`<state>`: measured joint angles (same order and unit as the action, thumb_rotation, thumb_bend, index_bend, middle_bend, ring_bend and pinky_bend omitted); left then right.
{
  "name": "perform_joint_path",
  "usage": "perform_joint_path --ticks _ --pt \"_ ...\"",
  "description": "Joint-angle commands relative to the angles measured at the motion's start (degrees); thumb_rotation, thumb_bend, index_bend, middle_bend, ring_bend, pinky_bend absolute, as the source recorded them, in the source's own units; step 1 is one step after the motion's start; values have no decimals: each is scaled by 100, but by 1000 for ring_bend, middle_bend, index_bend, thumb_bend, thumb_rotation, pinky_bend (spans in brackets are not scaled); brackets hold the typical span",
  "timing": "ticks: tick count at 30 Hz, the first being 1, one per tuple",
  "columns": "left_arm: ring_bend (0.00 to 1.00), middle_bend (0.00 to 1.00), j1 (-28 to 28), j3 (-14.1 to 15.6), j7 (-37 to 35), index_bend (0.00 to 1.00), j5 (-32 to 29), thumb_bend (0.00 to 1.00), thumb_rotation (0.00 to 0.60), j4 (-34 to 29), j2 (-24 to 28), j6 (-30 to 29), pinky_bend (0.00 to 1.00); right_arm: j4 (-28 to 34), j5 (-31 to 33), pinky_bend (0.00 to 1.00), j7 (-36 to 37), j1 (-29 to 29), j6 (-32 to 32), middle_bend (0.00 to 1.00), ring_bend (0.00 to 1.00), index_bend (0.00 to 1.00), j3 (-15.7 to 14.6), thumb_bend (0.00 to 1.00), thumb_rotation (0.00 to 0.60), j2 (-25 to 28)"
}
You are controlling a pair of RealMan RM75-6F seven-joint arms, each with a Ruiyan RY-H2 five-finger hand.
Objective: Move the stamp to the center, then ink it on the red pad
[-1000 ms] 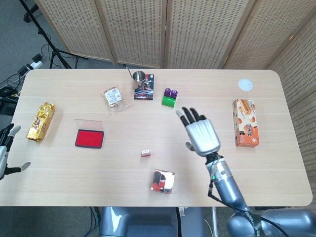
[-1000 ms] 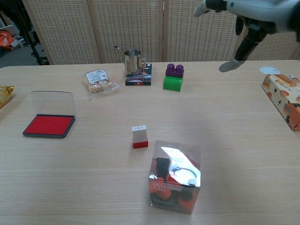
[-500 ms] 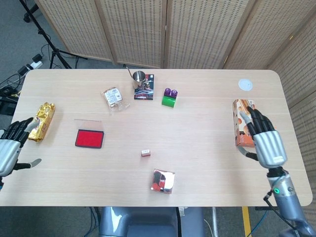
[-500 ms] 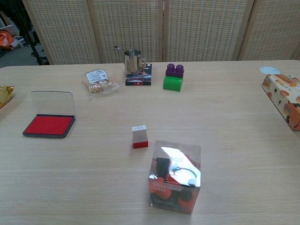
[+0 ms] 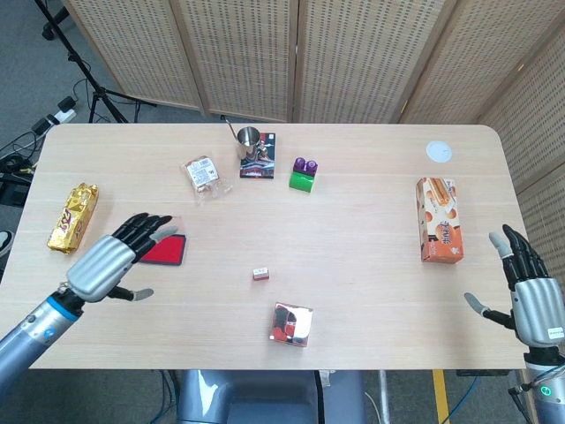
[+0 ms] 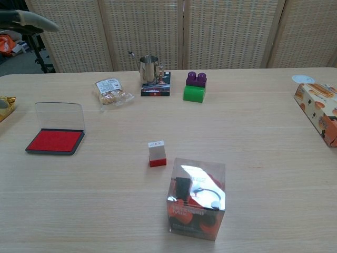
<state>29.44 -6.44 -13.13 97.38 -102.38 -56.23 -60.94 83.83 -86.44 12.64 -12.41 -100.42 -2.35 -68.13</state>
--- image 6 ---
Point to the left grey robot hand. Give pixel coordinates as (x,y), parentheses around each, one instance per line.
(29,19)

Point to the white red stamp block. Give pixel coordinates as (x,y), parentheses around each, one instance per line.
(157,153)

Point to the red ink pad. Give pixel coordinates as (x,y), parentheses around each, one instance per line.
(55,141)

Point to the orange bag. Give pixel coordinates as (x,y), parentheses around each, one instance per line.
(5,44)

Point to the black tripod stand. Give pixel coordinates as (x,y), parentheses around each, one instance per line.
(39,55)

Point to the gold foil snack bag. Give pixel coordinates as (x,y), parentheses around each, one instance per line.
(6,108)

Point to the clear bag of pastries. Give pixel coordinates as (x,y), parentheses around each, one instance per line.
(110,92)

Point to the steel long-spout pitcher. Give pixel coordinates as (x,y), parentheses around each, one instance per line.
(147,71)

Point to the dark printed card box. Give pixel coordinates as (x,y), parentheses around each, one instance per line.
(158,91)

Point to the purple toy block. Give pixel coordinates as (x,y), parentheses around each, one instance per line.
(196,79)

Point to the green toy block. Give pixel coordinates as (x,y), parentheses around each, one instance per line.
(194,94)

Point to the wooden folding screen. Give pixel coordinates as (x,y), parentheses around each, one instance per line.
(210,34)

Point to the clear plastic earphone box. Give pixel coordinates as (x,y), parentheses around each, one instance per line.
(196,203)

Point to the white round table cap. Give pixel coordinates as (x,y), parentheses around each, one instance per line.
(302,79)

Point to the orange biscuit box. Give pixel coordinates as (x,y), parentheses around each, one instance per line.
(316,108)

